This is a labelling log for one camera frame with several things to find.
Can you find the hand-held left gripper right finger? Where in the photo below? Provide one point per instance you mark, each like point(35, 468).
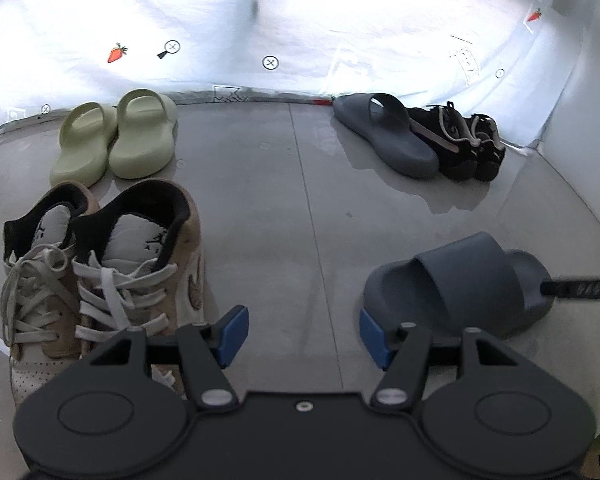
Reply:
point(372, 335)

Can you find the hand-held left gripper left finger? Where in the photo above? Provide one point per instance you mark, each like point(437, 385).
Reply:
point(232, 332)

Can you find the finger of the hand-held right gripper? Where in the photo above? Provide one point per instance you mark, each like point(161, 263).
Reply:
point(580, 289)

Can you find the dark grey slide sandal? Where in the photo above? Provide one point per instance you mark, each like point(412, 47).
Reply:
point(455, 290)
point(390, 135)

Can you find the tan high-top sneaker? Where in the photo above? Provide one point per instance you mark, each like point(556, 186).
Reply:
point(140, 260)
point(40, 280)

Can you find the black sneaker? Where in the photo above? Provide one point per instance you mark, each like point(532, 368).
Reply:
point(455, 155)
point(487, 157)

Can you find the pale green slide sandal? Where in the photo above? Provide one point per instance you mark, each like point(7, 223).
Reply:
point(142, 145)
point(82, 145)

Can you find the white printed curtain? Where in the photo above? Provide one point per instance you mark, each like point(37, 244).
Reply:
point(230, 10)

